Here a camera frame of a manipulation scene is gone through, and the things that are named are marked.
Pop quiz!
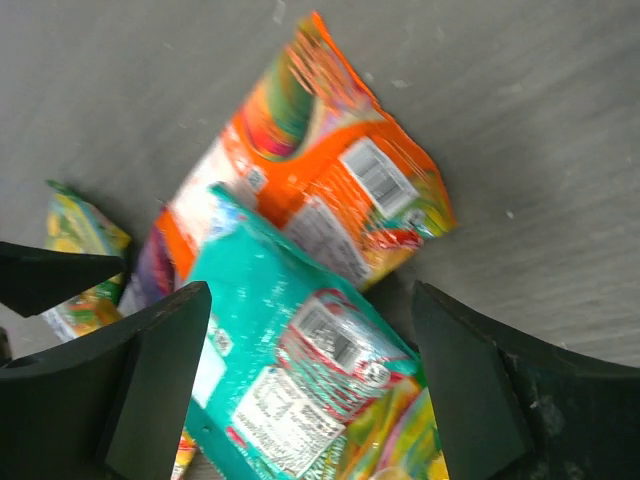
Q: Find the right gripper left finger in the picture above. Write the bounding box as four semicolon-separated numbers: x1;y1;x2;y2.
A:
1;281;211;479

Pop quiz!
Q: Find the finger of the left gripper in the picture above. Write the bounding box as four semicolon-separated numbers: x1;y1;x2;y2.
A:
1;242;125;318

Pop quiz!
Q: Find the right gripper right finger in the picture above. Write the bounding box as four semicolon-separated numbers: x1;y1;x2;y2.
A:
411;282;639;479

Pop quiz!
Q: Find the small purple snack packet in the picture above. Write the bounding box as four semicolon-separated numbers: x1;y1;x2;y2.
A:
118;225;175;317

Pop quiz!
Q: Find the orange snack packet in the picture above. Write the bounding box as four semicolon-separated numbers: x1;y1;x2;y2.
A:
171;430;198;480

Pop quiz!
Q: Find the yellow green Fox's candy bag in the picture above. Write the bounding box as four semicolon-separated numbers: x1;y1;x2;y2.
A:
318;378;449;479

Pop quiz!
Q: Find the orange candy bag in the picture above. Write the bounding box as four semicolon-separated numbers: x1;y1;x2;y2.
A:
159;12;455;290

